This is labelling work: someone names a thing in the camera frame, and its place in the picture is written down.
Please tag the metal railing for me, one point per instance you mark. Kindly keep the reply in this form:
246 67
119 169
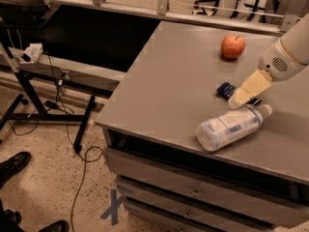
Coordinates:
270 16

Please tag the dark tray shelf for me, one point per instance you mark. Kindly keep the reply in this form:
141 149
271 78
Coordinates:
24 12

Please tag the clear plastic water bottle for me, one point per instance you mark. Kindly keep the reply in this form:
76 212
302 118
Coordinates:
220 131

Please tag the blue rxbar blueberry wrapper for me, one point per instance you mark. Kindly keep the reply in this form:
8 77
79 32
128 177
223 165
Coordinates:
226 90

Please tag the grey drawer cabinet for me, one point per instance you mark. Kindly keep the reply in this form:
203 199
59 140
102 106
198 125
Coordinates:
185 158

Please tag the white device on stand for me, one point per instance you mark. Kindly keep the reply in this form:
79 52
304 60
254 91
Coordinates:
31 54

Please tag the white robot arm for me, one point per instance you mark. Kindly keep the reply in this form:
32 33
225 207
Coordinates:
298 32

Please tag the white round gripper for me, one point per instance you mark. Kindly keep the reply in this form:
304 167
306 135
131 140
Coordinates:
276 63

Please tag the red apple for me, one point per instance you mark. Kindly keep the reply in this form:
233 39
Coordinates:
232 46

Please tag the black shoe lower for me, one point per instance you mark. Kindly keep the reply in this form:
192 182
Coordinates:
58 226

